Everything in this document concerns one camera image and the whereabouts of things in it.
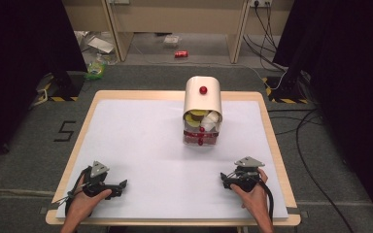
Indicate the white wall socket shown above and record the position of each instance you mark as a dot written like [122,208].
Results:
[261,2]

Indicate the black stand with striped base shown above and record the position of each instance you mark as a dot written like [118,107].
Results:
[63,85]
[288,89]

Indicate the yellow-green round piece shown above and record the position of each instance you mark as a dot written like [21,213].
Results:
[191,121]

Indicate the light wooden table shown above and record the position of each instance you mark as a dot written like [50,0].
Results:
[268,136]

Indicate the yellow round piece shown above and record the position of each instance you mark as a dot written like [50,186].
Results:
[198,113]

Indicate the clear plastic packet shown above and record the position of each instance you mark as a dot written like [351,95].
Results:
[171,40]

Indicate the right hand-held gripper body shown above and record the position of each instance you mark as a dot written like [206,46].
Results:
[246,176]

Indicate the dark curtain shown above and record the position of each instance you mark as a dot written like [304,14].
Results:
[353,81]
[19,64]

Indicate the white crumpled piece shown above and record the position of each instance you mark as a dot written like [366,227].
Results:
[211,121]

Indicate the person's left hand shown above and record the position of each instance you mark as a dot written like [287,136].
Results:
[83,204]

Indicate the beige wooden desk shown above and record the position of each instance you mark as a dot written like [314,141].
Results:
[181,16]

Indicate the white table mat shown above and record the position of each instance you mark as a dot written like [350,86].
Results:
[142,155]

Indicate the green plastic bag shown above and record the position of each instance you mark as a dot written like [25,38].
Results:
[95,68]

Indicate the white roll-top box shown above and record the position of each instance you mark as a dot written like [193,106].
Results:
[202,97]

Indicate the person's right hand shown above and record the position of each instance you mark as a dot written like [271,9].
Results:
[254,200]

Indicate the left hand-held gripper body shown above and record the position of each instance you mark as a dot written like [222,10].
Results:
[94,186]

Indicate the red can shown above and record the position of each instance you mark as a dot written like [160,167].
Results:
[181,54]

